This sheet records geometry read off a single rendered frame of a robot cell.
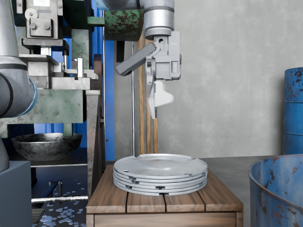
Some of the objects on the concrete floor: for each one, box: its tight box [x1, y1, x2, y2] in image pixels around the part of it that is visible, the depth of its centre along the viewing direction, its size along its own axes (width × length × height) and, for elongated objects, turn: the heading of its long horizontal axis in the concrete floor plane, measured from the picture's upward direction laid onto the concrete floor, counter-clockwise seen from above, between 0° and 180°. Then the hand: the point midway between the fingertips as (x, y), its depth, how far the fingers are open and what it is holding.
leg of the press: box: [86, 54, 108, 203], centre depth 153 cm, size 92×12×90 cm
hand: (151, 113), depth 66 cm, fingers open, 3 cm apart
